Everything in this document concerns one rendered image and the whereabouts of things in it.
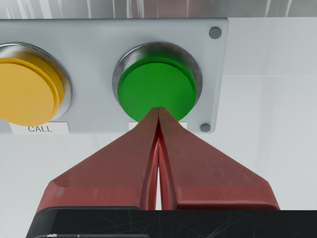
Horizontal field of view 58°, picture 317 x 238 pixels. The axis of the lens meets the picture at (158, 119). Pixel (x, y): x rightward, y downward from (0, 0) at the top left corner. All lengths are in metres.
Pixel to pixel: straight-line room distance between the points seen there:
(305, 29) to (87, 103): 0.19
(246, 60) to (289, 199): 0.20
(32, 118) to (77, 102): 0.02
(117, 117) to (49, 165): 0.20
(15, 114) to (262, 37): 0.20
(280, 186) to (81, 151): 0.24
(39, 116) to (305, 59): 0.22
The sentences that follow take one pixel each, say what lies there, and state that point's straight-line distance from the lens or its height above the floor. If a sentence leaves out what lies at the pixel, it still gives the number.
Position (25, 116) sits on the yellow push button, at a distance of 0.17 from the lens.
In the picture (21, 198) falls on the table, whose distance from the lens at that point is 0.41.
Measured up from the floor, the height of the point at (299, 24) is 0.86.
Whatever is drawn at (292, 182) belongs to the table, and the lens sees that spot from 0.38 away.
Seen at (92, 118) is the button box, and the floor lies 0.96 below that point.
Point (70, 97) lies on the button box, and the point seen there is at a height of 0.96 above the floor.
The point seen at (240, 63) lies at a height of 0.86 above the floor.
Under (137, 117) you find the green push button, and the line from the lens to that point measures 0.15.
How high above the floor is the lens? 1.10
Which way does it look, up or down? 55 degrees down
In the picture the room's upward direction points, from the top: 179 degrees counter-clockwise
